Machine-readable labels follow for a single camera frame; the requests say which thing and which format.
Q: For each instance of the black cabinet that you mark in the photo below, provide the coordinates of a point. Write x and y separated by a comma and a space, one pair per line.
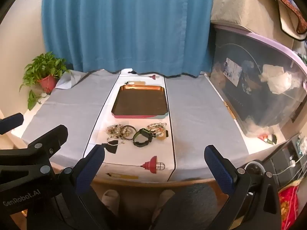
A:
283, 153

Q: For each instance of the clear storage box purple lid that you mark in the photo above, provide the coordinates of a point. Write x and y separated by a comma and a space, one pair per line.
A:
239, 95

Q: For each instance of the beige cloth cover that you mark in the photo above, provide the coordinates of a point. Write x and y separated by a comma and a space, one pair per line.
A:
239, 4

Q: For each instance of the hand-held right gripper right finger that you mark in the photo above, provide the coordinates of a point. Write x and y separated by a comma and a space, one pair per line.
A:
217, 170

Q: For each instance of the black and green watch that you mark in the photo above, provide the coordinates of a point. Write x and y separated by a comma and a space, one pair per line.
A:
143, 131

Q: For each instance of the white plastic bag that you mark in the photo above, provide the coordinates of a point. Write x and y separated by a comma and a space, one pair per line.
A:
275, 79

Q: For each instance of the red and green snack packet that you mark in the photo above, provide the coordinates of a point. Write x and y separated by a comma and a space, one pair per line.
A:
268, 139

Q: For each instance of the white lamp print table runner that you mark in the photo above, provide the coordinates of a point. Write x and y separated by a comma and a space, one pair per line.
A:
144, 158

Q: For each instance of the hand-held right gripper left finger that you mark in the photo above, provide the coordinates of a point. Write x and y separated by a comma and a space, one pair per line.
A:
90, 167

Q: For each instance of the white slipper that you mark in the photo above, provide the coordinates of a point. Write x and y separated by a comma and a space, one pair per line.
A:
110, 198
166, 196

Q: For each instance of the beige bag with patterned trim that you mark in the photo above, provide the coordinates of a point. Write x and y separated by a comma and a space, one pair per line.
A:
285, 16

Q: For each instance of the grey tablecloth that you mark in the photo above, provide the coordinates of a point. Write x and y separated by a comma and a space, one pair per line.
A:
199, 115

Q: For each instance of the white rim trash bin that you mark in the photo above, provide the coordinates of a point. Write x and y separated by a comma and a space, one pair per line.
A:
254, 163

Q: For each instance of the metal tray with pink rim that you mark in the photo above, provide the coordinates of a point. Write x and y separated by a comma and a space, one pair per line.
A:
139, 100

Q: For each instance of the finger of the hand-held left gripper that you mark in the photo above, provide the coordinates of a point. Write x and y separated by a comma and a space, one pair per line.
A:
10, 123
50, 141

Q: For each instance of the person's right leg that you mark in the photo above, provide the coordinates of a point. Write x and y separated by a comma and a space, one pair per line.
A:
191, 206

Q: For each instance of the blue curtain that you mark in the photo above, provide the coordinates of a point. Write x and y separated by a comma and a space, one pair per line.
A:
124, 28

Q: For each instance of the potted green plant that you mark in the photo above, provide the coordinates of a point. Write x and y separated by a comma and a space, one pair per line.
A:
48, 81

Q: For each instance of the red patterned cloth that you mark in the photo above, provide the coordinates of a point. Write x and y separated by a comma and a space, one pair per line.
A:
287, 203

